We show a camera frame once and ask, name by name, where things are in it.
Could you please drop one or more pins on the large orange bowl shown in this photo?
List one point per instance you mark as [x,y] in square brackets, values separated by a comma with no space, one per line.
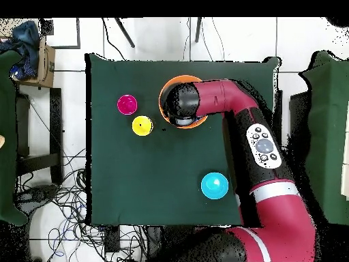
[177,78]

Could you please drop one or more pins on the yellow plastic cup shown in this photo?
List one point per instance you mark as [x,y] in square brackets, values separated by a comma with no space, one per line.
[142,125]

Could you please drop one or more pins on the grey pedestal foot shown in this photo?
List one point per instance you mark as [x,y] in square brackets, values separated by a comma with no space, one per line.
[35,195]

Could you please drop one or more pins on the red plastic cup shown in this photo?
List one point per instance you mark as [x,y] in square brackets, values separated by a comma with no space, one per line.
[127,104]

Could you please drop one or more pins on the dark green table cloth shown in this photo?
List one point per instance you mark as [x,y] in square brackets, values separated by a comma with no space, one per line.
[122,196]

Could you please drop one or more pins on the person's hand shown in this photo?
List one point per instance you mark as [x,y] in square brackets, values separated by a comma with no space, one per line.
[2,142]

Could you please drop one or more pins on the blue cloth bundle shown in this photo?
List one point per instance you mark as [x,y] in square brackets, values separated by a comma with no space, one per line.
[26,41]

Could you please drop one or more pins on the cardboard box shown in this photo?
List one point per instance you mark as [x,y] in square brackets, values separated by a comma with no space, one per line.
[45,68]

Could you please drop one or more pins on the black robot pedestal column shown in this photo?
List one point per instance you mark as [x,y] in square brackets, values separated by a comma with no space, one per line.
[163,243]

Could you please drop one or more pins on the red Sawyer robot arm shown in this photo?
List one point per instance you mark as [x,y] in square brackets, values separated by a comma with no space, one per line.
[272,218]

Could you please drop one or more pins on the black stool frame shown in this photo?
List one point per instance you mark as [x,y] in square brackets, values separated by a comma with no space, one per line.
[56,122]

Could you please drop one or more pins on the black tripod leg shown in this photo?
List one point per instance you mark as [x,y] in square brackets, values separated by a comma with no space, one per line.
[198,30]
[125,32]

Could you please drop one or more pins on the green cloth covered table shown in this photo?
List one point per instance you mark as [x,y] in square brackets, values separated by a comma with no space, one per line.
[6,163]
[327,122]

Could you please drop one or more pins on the small light blue bowl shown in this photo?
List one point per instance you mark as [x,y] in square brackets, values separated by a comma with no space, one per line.
[214,186]

